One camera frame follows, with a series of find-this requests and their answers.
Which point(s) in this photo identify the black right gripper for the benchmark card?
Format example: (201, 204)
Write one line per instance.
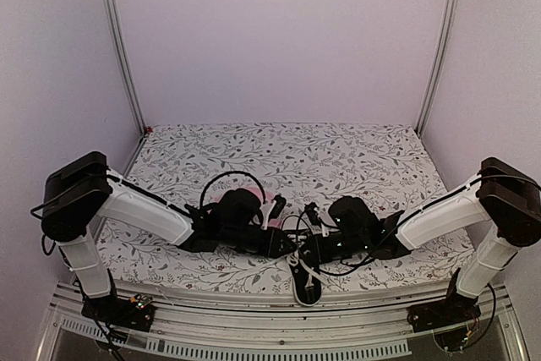
(320, 254)

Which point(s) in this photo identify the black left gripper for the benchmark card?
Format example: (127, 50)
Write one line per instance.
(274, 251)

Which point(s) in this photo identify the black white canvas sneaker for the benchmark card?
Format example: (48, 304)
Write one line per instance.
(306, 282)

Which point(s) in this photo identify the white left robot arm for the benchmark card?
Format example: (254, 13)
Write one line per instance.
(87, 189)

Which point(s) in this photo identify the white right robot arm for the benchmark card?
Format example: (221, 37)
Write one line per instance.
(502, 199)

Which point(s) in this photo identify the floral patterned table mat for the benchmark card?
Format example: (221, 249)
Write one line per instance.
(384, 165)

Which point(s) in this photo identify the pink plastic plate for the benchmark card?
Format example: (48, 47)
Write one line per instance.
(245, 201)

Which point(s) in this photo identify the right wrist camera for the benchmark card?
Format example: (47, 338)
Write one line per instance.
(312, 212)

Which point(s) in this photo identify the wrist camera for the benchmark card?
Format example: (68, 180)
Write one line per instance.
(312, 212)
(272, 210)

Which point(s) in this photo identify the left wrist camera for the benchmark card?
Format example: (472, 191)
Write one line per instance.
(272, 210)

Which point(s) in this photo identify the aluminium front rail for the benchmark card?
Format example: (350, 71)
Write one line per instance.
(370, 325)

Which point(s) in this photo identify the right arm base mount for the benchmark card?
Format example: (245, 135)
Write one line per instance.
(442, 313)

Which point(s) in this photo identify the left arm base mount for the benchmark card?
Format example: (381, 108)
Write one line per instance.
(136, 313)

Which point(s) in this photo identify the right aluminium frame post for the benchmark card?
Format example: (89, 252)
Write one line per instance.
(448, 17)

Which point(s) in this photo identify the aluminium frame post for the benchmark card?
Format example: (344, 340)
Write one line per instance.
(113, 20)
(448, 17)

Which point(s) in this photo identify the left aluminium frame post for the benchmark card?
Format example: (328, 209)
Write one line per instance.
(113, 20)

